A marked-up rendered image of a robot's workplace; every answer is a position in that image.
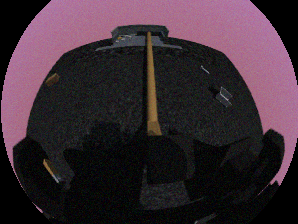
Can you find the long wooden-handled scraper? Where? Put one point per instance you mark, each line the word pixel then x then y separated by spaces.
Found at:
pixel 169 158

